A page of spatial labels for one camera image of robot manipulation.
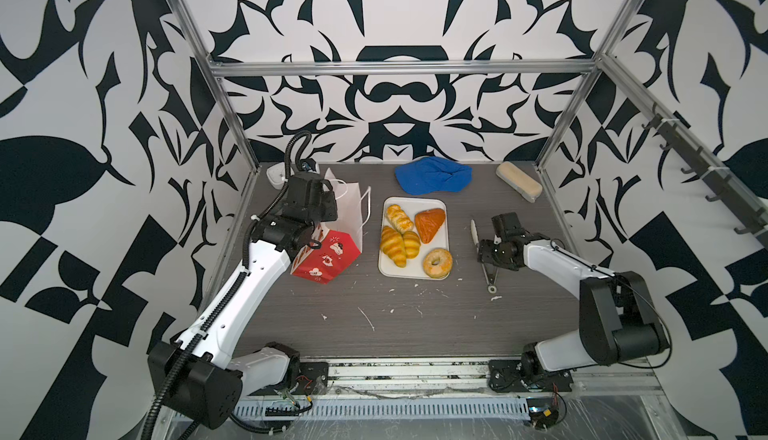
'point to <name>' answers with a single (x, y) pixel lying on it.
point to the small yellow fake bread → (412, 243)
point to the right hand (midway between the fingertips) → (492, 252)
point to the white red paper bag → (340, 239)
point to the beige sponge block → (518, 181)
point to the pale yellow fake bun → (437, 263)
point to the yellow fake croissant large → (392, 245)
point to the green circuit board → (544, 412)
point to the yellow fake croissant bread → (397, 217)
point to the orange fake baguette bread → (428, 222)
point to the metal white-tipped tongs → (491, 283)
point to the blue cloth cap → (428, 174)
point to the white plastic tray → (414, 267)
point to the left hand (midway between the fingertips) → (324, 190)
